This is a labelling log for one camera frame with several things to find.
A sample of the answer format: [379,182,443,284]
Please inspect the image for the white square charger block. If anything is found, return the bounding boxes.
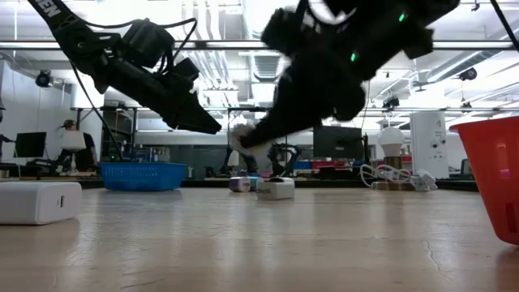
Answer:
[0,181,84,225]

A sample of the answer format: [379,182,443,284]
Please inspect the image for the white lamp shade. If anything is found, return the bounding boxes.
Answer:
[60,130,87,151]

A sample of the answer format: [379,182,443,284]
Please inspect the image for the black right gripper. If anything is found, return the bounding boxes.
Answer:
[238,7,368,149]

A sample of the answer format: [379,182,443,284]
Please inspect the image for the person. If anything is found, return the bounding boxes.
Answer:
[56,118,99,174]

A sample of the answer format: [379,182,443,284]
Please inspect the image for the white power cord bundle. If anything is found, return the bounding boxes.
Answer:
[358,163,440,192]

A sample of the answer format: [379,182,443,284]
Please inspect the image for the orange plastic basket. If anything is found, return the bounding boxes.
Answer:
[448,116,519,247]

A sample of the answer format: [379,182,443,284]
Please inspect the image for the white bulb and wrappers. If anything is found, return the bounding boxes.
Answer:
[371,127,413,191]

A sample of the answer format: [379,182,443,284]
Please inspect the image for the blue plastic basket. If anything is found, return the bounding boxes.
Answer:
[99,161,187,192]

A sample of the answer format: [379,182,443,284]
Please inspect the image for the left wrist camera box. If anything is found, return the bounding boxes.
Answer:
[121,18,176,69]

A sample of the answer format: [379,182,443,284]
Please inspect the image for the dark storage shelf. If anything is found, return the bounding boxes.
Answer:
[101,109,139,162]

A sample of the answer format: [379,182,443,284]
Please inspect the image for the red storage bin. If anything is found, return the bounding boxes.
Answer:
[311,160,346,170]

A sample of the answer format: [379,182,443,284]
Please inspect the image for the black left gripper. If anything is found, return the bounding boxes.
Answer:
[95,57,223,135]

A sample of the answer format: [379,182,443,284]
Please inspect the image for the small white wall charger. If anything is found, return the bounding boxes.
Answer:
[229,123,271,158]

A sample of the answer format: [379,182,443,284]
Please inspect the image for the white grey wall charger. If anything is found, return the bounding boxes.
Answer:
[255,176,296,201]

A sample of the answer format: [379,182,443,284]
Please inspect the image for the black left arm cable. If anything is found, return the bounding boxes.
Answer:
[69,16,199,162]

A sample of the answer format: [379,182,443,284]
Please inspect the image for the black monitor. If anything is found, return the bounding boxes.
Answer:
[312,125,364,161]
[14,131,48,159]

